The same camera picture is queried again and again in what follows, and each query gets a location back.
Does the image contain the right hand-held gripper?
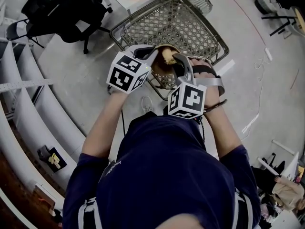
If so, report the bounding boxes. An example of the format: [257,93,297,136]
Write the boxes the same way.
[167,53,207,120]

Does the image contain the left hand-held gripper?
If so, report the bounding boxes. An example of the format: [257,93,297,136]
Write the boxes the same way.
[106,44,159,94]

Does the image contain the tan ceramic bowl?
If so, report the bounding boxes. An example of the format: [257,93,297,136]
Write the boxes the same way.
[151,44,183,76]

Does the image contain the yellow sponge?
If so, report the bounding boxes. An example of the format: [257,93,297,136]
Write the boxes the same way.
[162,49,178,65]

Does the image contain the person's right forearm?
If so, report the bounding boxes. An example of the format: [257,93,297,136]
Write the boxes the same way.
[204,101,241,158]

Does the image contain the person's left forearm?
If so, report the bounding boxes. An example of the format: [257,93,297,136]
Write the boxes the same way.
[82,89,127,158]

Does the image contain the person's right hand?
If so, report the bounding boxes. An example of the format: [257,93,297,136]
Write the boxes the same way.
[190,57,221,107]

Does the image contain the person's white left shoe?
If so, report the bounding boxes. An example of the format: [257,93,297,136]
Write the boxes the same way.
[142,95,153,112]

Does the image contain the person's black trousers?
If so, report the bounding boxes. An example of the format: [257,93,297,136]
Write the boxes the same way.
[128,105,172,128]

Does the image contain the white slotted bin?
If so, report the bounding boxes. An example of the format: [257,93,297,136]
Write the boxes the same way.
[185,0,213,15]

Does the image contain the black office chair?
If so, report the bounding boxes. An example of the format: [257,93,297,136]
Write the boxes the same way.
[21,0,113,54]

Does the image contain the person's navy shirt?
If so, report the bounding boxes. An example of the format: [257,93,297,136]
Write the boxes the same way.
[62,114,262,229]

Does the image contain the grey round basket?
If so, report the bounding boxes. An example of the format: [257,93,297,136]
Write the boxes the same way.
[254,0,275,14]

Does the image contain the black metal stand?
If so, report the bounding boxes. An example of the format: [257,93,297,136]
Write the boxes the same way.
[261,15,297,37]

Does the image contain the white tube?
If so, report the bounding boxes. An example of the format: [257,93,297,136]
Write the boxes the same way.
[272,139,295,155]

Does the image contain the round wooden table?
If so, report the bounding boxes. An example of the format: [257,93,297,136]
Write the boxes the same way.
[292,6,305,34]

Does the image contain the white shelf unit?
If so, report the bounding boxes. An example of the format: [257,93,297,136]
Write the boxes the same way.
[0,39,115,229]

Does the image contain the black folding chair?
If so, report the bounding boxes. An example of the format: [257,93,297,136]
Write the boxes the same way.
[6,18,45,49]

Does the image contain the black box with yellow items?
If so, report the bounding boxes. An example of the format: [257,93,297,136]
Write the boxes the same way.
[37,146,67,174]

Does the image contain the brown cardboard box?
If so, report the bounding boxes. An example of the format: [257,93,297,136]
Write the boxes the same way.
[33,182,57,207]

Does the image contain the grey and black hand strap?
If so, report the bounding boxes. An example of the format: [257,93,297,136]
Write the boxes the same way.
[193,64,226,97]

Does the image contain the dark wrist bracelet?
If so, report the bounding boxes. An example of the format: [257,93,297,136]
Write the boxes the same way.
[203,99,228,113]

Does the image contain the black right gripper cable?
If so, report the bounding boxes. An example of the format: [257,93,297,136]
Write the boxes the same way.
[197,117,206,143]

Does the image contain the white floor cable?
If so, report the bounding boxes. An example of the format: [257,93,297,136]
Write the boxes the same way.
[242,58,272,140]

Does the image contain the grey harness strap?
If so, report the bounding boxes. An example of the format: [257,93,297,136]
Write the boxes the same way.
[232,187,254,229]
[78,197,103,229]

